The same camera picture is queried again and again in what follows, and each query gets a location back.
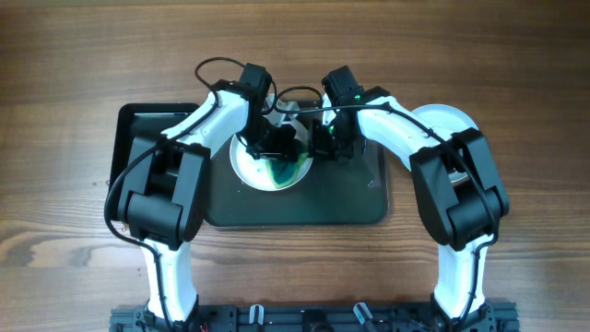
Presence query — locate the small black sponge tray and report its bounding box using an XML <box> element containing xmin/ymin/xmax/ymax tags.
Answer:
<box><xmin>110</xmin><ymin>102</ymin><xmax>199</xmax><ymax>182</ymax></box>

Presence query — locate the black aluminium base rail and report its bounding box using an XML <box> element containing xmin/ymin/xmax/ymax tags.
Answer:
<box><xmin>109</xmin><ymin>301</ymin><xmax>521</xmax><ymax>332</ymax></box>

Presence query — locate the white plate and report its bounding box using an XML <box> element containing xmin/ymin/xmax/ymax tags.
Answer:
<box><xmin>407</xmin><ymin>103</ymin><xmax>478</xmax><ymax>155</ymax></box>
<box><xmin>265</xmin><ymin>90</ymin><xmax>367</xmax><ymax>147</ymax></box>

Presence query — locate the large dark serving tray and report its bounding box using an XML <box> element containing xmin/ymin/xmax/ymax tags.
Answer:
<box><xmin>205</xmin><ymin>138</ymin><xmax>389</xmax><ymax>229</ymax></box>

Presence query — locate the green yellow sponge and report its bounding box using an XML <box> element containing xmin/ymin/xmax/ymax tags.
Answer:
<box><xmin>265</xmin><ymin>141</ymin><xmax>309</xmax><ymax>189</ymax></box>

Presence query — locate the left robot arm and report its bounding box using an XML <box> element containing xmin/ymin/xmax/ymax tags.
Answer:
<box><xmin>103</xmin><ymin>64</ymin><xmax>302</xmax><ymax>331</ymax></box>

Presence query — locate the light blue plate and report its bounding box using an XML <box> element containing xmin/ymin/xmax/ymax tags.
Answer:
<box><xmin>230</xmin><ymin>120</ymin><xmax>313</xmax><ymax>192</ymax></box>

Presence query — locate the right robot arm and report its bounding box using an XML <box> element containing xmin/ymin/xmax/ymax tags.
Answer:
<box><xmin>312</xmin><ymin>66</ymin><xmax>510</xmax><ymax>330</ymax></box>

